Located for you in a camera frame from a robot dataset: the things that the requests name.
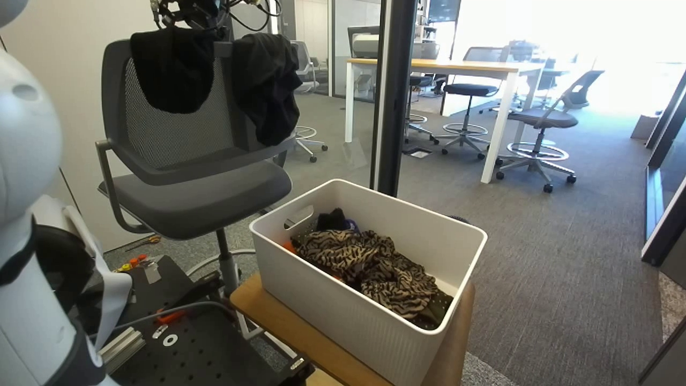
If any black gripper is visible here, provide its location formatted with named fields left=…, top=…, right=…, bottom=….
left=175, top=0, right=226, bottom=30

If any orange object in bin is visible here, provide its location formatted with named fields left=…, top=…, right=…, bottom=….
left=282, top=241, right=297, bottom=254

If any wooden stool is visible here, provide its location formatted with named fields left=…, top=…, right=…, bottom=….
left=229, top=275, right=476, bottom=386

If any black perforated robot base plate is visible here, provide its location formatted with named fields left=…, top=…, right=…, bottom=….
left=113, top=257, right=313, bottom=386

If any dark office chair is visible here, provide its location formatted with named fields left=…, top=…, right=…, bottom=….
left=495, top=68, right=602, bottom=194

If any blue office chair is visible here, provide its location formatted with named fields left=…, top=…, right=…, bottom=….
left=435, top=46, right=510, bottom=162

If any leopard print cloth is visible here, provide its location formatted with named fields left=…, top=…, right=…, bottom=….
left=292, top=230, right=452, bottom=331

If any black glass door frame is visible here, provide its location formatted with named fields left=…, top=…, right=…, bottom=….
left=372, top=0, right=416, bottom=196

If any black garment on chair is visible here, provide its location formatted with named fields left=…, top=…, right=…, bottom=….
left=233, top=34, right=300, bottom=147

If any wooden meeting table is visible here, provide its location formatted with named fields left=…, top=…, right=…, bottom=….
left=343, top=58, right=542, bottom=184

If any white plastic bin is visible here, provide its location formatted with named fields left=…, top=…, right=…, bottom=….
left=252, top=178, right=488, bottom=386

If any black cloth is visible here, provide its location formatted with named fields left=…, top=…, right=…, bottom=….
left=132, top=29, right=215, bottom=114

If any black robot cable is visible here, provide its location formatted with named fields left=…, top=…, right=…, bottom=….
left=148, top=0, right=277, bottom=34

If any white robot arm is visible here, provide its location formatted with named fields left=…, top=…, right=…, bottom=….
left=0, top=50, right=134, bottom=386

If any grey office chair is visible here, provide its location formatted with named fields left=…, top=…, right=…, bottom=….
left=98, top=42, right=295, bottom=291

